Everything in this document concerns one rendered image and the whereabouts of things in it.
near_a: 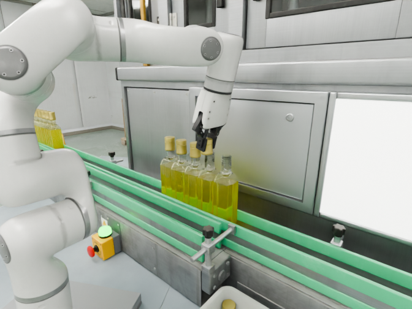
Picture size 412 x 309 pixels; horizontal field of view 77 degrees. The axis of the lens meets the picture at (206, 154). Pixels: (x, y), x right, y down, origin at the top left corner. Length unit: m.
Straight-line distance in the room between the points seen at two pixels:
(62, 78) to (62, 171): 6.29
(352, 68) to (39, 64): 0.63
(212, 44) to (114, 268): 0.75
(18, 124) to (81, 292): 0.50
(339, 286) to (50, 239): 0.59
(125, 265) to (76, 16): 0.75
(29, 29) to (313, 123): 0.62
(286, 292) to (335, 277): 0.13
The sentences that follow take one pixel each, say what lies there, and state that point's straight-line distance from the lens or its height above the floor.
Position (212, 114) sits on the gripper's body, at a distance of 0.67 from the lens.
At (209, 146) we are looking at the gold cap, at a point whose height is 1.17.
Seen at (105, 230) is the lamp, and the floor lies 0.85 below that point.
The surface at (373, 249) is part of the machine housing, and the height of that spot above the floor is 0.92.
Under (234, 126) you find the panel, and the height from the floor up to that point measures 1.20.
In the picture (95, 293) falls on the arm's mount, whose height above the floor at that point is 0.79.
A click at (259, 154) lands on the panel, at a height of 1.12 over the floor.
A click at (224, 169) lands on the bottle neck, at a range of 0.73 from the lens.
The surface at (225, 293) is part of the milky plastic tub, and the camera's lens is 0.75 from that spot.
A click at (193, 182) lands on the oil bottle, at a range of 0.80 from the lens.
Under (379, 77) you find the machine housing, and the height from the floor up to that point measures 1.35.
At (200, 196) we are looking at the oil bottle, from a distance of 0.79.
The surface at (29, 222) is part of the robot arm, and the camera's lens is 0.57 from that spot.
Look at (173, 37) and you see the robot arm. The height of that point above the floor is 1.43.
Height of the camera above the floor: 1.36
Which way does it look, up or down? 17 degrees down
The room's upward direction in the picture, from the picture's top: straight up
